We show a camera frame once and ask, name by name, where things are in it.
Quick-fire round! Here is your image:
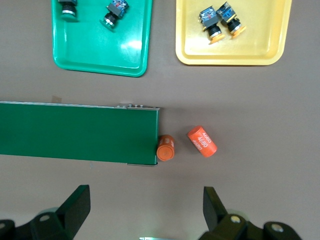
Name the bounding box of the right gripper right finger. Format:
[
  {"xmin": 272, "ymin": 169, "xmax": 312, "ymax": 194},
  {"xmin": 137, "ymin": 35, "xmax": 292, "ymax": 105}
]
[{"xmin": 203, "ymin": 186, "xmax": 229, "ymax": 234}]

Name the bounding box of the yellow plastic tray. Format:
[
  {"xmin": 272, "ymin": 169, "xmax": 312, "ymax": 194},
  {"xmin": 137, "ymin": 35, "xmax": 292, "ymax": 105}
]
[{"xmin": 174, "ymin": 0, "xmax": 293, "ymax": 67}]

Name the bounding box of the yellow capped push button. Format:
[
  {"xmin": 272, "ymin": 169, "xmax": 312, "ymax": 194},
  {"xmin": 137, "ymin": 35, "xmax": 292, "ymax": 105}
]
[
  {"xmin": 215, "ymin": 1, "xmax": 247, "ymax": 40},
  {"xmin": 198, "ymin": 6, "xmax": 226, "ymax": 46}
]

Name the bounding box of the green capped push button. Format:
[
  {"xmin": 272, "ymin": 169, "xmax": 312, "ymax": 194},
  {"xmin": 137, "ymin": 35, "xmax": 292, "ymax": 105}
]
[
  {"xmin": 99, "ymin": 0, "xmax": 131, "ymax": 32},
  {"xmin": 57, "ymin": 0, "xmax": 79, "ymax": 22}
]

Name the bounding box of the green conveyor belt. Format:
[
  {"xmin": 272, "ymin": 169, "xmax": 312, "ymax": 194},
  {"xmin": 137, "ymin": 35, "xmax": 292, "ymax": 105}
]
[{"xmin": 0, "ymin": 100, "xmax": 161, "ymax": 167}]

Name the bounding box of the green plastic tray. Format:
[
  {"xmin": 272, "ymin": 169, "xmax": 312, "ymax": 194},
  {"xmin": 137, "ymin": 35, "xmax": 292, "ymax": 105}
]
[{"xmin": 51, "ymin": 0, "xmax": 154, "ymax": 78}]

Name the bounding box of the orange cylinder printed 4680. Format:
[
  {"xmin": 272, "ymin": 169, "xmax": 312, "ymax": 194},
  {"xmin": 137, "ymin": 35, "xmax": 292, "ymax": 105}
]
[
  {"xmin": 186, "ymin": 125, "xmax": 218, "ymax": 159},
  {"xmin": 156, "ymin": 134, "xmax": 177, "ymax": 162}
]

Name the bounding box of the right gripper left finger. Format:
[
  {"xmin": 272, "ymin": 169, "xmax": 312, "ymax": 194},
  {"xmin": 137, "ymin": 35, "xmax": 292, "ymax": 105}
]
[{"xmin": 55, "ymin": 184, "xmax": 91, "ymax": 240}]

